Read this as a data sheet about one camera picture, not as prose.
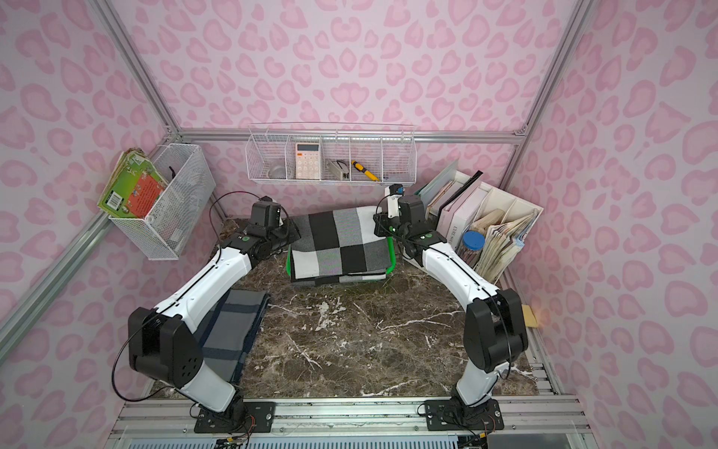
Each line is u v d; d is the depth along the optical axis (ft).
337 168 3.28
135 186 2.37
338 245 2.88
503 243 2.66
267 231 2.14
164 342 1.40
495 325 1.53
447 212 2.63
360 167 3.22
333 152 3.33
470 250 2.80
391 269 3.02
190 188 2.99
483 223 3.01
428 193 2.78
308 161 3.12
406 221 2.18
